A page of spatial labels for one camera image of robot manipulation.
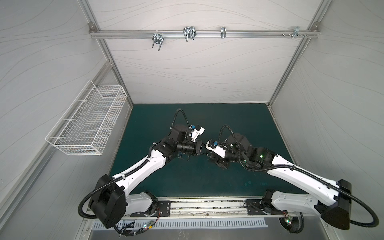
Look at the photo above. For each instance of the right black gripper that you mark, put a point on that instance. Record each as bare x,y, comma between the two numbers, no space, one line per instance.
218,159

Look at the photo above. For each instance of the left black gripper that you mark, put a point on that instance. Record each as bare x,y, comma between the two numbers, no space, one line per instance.
198,145

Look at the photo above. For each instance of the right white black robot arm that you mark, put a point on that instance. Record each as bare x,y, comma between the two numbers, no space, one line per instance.
321,198

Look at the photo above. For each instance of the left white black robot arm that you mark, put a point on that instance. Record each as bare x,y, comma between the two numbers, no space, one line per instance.
112,198

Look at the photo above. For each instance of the green table mat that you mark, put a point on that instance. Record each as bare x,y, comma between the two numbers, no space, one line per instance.
197,176

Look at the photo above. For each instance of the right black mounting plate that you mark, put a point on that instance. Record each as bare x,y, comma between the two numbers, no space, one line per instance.
254,207

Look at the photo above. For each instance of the black mounting plate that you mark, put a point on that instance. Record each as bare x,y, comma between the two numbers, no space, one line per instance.
160,208
254,207

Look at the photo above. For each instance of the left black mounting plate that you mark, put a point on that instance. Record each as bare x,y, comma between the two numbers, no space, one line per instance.
160,208

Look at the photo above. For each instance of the metal U-bolt hook middle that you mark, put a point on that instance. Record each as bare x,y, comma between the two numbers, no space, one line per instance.
189,33

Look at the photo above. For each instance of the metal u-bolt hook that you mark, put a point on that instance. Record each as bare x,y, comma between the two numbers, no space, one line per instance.
157,39
189,33

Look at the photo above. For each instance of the metal U-bolt hook left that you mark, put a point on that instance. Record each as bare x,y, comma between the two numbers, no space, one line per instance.
157,39

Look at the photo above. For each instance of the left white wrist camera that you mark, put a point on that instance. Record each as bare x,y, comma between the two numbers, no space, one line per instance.
196,131

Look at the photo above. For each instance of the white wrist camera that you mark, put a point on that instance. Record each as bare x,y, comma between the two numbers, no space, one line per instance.
213,146
196,131

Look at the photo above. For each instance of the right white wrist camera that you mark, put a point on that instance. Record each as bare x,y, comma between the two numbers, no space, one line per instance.
213,146

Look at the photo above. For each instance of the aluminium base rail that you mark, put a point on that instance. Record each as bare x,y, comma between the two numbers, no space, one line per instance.
207,207

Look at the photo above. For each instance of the white slotted cable duct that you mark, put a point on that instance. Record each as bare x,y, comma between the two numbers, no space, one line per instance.
174,224

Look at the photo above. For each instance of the small metal bracket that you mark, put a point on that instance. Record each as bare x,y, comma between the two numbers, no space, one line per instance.
223,32

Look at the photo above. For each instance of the white wire basket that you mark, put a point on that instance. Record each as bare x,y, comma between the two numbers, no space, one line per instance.
85,127

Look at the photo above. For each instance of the aluminium cross rail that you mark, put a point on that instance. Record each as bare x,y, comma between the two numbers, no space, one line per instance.
201,34

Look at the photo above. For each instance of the metal corner bracket right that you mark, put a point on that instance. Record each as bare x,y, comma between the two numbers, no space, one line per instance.
295,34

